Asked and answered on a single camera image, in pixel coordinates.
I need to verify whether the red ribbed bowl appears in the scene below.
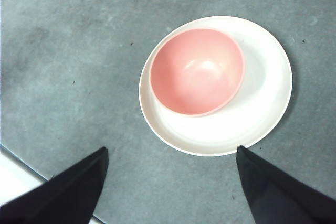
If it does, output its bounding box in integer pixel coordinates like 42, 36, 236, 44
149, 28, 246, 118

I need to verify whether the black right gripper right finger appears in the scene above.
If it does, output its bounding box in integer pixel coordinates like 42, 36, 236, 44
235, 145, 336, 224

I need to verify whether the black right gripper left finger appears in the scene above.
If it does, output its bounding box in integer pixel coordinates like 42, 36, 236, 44
0, 146, 109, 224

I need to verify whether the white round plate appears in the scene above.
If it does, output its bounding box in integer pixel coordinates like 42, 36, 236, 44
138, 15, 293, 157

